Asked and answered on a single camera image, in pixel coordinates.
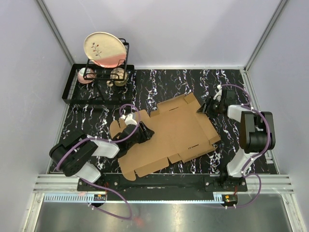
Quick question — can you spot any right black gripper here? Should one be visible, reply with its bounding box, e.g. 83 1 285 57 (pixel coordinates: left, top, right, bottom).
197 95 224 119

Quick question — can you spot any brown cardboard box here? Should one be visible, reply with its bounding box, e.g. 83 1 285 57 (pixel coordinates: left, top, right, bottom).
118 93 220 181

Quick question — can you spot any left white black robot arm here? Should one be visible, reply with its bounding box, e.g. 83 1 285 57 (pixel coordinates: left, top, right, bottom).
49 122 154 191

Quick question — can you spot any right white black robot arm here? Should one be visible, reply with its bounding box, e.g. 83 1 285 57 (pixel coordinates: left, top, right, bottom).
197 89 276 192

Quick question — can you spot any left small control box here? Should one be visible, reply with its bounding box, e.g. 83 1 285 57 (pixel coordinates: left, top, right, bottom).
93 194 106 203

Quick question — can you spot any small control box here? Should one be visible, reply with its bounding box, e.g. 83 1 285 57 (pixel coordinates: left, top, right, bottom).
224 194 238 204
93 194 106 203

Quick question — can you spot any right small control box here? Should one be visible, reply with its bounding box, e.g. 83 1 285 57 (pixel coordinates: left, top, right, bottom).
224 194 238 204

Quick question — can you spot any beige ceramic cup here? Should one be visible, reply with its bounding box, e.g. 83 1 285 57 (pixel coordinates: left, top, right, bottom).
106 68 128 87

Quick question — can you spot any pink white ceramic cup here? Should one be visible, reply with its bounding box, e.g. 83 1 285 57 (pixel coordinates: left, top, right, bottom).
77 68 96 84

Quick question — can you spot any cream pink floral plate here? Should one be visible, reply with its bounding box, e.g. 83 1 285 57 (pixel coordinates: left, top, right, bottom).
84 32 127 68

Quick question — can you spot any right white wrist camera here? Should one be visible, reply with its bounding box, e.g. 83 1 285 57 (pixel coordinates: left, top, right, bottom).
213 85 222 102

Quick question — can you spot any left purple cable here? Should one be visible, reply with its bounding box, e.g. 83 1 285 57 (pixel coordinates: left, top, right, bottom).
55 103 142 220

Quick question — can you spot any purple cable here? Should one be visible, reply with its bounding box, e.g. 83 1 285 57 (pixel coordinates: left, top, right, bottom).
55 103 142 220
200 84 273 209

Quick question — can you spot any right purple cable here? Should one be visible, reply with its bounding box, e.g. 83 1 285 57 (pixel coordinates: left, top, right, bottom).
200 84 273 209

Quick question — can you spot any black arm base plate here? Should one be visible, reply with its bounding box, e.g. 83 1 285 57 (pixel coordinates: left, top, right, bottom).
95 174 248 193

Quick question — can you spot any black wire dish rack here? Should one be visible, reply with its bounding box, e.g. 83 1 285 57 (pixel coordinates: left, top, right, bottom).
60 38 135 105

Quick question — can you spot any slotted aluminium rail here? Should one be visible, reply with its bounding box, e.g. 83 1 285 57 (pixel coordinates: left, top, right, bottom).
44 193 224 204

